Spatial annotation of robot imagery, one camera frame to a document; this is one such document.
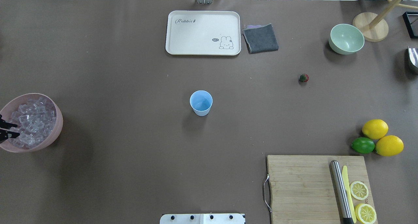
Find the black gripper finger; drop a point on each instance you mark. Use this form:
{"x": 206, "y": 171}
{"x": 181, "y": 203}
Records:
{"x": 5, "y": 135}
{"x": 6, "y": 125}

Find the pile of clear ice cubes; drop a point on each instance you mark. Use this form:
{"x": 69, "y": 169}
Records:
{"x": 36, "y": 120}

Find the light blue plastic cup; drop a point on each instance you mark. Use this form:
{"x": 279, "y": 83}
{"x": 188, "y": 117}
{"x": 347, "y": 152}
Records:
{"x": 201, "y": 102}

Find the steel ice scoop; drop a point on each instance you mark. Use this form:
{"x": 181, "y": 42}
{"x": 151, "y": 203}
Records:
{"x": 413, "y": 60}

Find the pink bowl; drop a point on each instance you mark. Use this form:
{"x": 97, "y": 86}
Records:
{"x": 13, "y": 105}

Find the cream rabbit tray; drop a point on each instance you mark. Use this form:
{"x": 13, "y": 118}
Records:
{"x": 203, "y": 33}

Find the dark grey folded cloth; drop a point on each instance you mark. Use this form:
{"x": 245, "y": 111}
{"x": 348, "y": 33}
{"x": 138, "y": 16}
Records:
{"x": 260, "y": 38}

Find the wooden cutting board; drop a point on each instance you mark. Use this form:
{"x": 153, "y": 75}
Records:
{"x": 302, "y": 189}

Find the small red strawberry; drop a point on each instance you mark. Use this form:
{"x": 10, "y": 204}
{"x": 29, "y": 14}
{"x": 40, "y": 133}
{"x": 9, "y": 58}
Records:
{"x": 303, "y": 78}

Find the mint green bowl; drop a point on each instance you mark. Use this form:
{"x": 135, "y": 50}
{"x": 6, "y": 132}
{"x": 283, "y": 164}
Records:
{"x": 346, "y": 39}

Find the lemon slice upper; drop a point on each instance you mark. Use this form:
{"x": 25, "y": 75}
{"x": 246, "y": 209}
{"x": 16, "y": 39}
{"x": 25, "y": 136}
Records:
{"x": 359, "y": 190}

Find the lemon slice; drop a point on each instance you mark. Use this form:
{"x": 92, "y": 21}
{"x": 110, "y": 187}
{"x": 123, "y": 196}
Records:
{"x": 365, "y": 213}
{"x": 359, "y": 190}

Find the green lime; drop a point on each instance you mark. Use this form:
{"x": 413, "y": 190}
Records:
{"x": 363, "y": 145}

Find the lemon slice lower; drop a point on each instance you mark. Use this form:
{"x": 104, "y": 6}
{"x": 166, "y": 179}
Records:
{"x": 365, "y": 213}

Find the yellow lemon rear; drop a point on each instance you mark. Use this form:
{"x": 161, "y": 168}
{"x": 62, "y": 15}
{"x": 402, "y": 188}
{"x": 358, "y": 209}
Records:
{"x": 375, "y": 129}

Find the yellow lemon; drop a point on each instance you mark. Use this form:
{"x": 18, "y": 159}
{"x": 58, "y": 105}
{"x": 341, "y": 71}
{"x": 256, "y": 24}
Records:
{"x": 375, "y": 129}
{"x": 389, "y": 145}

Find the wooden mug tree stand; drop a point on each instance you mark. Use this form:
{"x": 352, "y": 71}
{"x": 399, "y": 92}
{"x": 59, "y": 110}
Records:
{"x": 373, "y": 26}

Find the yellow lemon front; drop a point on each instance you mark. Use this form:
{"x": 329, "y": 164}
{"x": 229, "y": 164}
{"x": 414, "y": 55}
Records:
{"x": 389, "y": 145}

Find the black rectangular tray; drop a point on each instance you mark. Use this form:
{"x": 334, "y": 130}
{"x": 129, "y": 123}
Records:
{"x": 411, "y": 22}

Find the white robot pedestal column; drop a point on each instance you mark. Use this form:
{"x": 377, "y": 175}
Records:
{"x": 208, "y": 218}

